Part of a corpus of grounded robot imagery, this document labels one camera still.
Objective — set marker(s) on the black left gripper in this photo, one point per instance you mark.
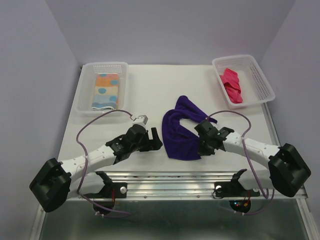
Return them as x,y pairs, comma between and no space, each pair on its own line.
152,144

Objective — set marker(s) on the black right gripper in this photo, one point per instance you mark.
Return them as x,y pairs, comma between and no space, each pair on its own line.
201,151

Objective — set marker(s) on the purple towel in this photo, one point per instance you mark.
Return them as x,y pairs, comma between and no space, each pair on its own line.
179,142

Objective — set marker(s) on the blue orange dotted towel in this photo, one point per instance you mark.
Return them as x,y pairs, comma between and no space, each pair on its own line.
106,91

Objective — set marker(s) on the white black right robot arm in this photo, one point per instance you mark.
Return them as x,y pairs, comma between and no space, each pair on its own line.
284,169

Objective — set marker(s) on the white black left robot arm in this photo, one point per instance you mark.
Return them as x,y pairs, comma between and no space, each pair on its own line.
51,186

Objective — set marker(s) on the pink towel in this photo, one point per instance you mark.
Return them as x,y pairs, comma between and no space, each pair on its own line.
231,83

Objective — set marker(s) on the white perforated right basket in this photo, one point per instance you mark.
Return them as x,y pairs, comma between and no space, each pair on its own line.
255,88

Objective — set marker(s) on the white perforated basket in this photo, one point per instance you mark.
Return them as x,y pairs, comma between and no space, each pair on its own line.
85,88
255,88

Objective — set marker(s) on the white perforated left basket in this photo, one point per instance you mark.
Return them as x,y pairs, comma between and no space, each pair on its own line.
85,88

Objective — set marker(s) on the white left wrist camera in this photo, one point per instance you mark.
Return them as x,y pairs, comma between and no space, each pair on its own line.
140,120

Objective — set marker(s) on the aluminium rail frame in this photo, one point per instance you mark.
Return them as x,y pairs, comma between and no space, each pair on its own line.
178,206

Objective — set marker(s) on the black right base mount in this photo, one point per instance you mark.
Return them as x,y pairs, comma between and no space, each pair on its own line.
240,198

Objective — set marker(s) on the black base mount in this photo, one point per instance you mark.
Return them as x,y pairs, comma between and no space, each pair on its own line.
240,198
104,202

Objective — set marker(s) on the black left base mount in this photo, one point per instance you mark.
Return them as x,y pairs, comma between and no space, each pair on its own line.
104,202

